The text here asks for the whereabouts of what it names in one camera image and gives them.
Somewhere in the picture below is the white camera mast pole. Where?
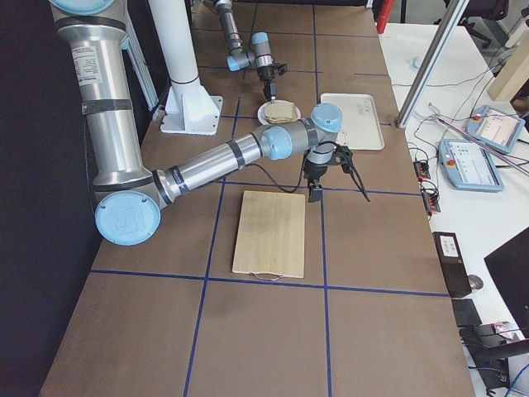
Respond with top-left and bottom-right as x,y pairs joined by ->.
149,0 -> 199,84

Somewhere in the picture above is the wooden cutting board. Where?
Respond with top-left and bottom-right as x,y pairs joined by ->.
232,190 -> 305,279

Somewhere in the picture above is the aluminium frame post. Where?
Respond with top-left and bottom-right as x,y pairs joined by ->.
396,0 -> 469,128

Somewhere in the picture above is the metal cutting board handle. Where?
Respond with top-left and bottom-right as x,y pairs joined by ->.
249,272 -> 284,282

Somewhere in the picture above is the teach pendant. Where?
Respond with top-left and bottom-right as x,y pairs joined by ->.
466,105 -> 525,154
439,139 -> 504,192

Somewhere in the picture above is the white camera mast base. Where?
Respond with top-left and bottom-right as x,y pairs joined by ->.
160,82 -> 223,136

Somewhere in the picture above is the black box with label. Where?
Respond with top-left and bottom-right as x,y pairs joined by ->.
432,232 -> 472,298

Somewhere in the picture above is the white round plate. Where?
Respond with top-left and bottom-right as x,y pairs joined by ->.
257,99 -> 301,125

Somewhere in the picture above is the black monitor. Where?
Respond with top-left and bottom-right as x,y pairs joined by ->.
484,231 -> 528,328

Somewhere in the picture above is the bread slice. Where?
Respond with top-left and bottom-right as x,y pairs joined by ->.
264,101 -> 297,117
265,114 -> 299,125

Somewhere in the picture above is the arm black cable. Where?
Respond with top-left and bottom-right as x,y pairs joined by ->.
243,163 -> 309,194

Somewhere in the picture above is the far teach pendant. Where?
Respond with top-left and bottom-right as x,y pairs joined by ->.
466,105 -> 525,154

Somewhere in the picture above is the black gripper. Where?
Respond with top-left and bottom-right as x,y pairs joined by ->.
303,149 -> 333,203
258,65 -> 277,102

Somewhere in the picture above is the near teach pendant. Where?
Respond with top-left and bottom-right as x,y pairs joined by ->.
439,139 -> 504,192

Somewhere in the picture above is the cream bear serving tray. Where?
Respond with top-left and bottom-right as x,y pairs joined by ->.
321,93 -> 384,151

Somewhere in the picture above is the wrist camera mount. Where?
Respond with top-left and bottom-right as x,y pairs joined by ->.
328,144 -> 354,175
274,63 -> 288,75

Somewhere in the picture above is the orange connector block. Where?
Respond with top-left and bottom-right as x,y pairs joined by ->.
421,187 -> 441,216
413,160 -> 431,181

